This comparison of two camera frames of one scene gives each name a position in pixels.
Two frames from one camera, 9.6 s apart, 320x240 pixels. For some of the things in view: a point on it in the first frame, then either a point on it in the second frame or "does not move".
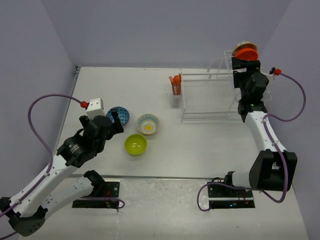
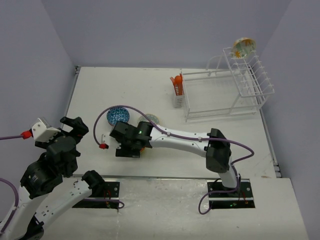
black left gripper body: (100, 144) -> (43, 143)
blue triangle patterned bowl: (123, 114) does not move
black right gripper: (252, 67) -> (124, 151)
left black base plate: (111, 189) does not move
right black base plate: (223, 196) does not move
